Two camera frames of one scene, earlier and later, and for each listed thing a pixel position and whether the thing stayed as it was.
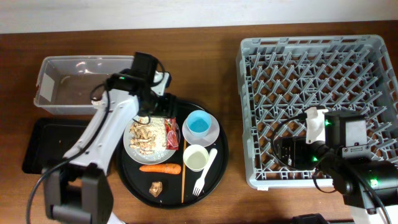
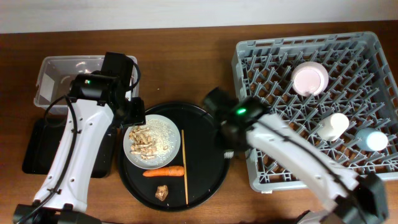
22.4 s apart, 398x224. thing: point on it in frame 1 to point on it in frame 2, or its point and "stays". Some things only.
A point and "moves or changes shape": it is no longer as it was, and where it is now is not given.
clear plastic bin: (65, 83) stays
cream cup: (196, 157) moves or changes shape
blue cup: (199, 122) to (371, 139)
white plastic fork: (200, 184) to (229, 154)
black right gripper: (298, 144) to (238, 149)
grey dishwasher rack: (280, 76) stays
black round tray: (194, 172) stays
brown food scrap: (155, 188) to (161, 192)
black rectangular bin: (50, 140) stays
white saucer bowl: (209, 139) to (310, 79)
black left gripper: (168, 109) to (138, 117)
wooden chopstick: (184, 172) moves or changes shape
